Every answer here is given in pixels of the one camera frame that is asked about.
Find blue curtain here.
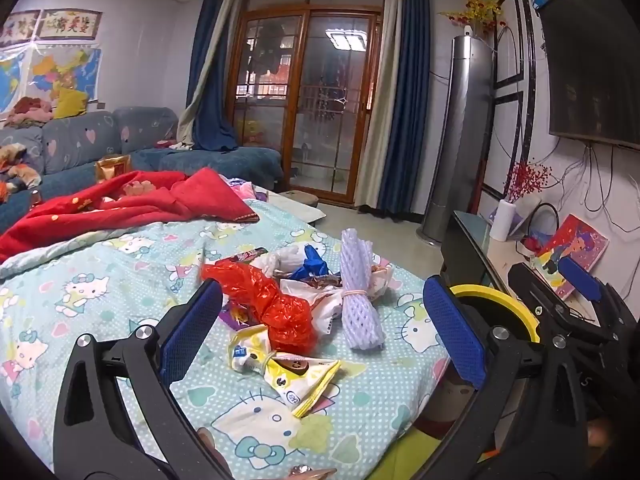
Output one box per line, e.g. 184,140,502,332
187,0,241,152
377,0,432,216

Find white top coffee table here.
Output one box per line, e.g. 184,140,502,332
250,197,327,227

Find blue world wall map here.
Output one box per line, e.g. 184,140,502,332
0,50,28,116

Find tangle of wall cables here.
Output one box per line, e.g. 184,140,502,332
555,145,640,216

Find pile of pink clothes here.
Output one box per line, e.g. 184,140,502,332
5,96,53,128

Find red berry branches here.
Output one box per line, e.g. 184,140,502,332
505,160,553,203

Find red blanket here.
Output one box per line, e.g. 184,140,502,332
0,166,261,263

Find blue heart patterned sofa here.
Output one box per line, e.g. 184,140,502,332
0,106,285,233

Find yellow red flower bouquet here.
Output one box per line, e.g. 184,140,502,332
439,0,506,37

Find white ribbed vase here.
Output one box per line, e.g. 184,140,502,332
489,199,517,242

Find grey tower air conditioner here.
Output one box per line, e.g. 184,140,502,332
416,35,496,246

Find black wire loop handle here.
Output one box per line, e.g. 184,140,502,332
527,202,560,241

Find yellow pillow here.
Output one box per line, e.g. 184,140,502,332
52,85,91,120

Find cartoon cat printed blanket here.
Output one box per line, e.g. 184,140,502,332
0,199,451,480

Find red plastic bag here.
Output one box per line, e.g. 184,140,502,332
200,260,318,356

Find round padded stool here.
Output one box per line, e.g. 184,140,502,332
279,190,321,207

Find white plastic bag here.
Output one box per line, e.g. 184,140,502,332
250,247,311,281

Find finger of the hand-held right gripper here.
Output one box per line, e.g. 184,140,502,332
557,256,610,305
507,261,597,335

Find pink purple cloth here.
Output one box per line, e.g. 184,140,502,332
220,175,271,202

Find white plastic wrappers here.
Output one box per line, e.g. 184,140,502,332
280,280,347,336

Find yellow rimmed trash bin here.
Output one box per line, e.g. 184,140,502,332
415,284,542,441

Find glass top television cabinet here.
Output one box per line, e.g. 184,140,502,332
440,210,601,323

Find wall mounted television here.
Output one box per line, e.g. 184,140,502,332
537,0,640,151

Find white foam net sleeve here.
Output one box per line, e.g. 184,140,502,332
339,228,386,351

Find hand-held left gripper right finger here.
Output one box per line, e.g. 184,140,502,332
415,275,591,480

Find patterned orange cloth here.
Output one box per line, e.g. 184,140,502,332
0,144,43,196

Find blue plastic bag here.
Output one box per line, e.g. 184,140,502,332
290,244,331,281

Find purple snack wrapper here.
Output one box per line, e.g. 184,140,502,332
220,304,262,332

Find beige curtain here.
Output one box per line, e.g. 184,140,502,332
352,0,405,208
176,0,246,143

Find golden gift bag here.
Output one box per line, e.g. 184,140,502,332
95,155,132,183

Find person's green clothing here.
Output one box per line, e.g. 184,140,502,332
385,432,453,480

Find colourful portrait painting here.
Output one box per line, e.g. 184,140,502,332
535,214,610,301

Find colourful country wall map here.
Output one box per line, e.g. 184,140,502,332
27,47,103,103

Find small blue label wrapper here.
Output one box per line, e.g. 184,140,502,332
229,325,276,376

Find framed wall poster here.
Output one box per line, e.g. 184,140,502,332
37,8,103,41
0,11,41,43

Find wooden glass sliding door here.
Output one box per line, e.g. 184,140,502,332
225,0,386,206

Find yellow white snack wrapper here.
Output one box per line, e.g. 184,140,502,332
260,352,343,418

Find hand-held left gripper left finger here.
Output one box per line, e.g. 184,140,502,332
52,277,236,480

